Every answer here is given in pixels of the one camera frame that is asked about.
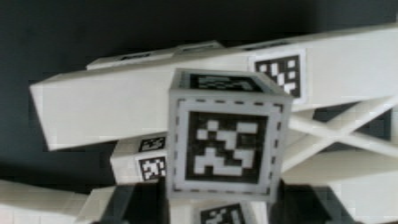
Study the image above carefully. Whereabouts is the white chair leg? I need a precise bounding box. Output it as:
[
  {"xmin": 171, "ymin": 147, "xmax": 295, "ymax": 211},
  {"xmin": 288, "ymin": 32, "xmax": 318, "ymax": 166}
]
[
  {"xmin": 86, "ymin": 40, "xmax": 226, "ymax": 71},
  {"xmin": 111, "ymin": 132, "xmax": 167, "ymax": 184}
]

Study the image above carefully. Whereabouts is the white chair back frame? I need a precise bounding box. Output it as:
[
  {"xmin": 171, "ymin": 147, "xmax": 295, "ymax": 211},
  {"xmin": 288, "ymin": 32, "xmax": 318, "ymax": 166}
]
[{"xmin": 29, "ymin": 23, "xmax": 398, "ymax": 224}]

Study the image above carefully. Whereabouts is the white U-shaped fence frame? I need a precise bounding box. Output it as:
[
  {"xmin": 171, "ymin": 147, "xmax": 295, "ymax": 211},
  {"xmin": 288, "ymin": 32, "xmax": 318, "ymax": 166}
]
[{"xmin": 0, "ymin": 180, "xmax": 116, "ymax": 224}]

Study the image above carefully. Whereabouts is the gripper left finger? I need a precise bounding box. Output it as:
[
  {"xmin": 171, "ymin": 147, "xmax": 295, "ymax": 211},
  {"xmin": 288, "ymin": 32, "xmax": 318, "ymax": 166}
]
[{"xmin": 89, "ymin": 178, "xmax": 167, "ymax": 224}]

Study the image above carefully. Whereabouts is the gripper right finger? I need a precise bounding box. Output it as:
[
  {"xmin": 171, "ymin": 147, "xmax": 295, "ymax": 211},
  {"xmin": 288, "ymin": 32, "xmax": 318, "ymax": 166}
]
[{"xmin": 269, "ymin": 183, "xmax": 363, "ymax": 224}]

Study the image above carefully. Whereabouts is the white tagged cube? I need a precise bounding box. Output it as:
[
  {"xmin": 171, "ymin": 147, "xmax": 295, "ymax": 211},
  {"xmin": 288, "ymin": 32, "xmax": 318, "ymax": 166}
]
[
  {"xmin": 167, "ymin": 68, "xmax": 294, "ymax": 202},
  {"xmin": 169, "ymin": 199, "xmax": 269, "ymax": 224}
]

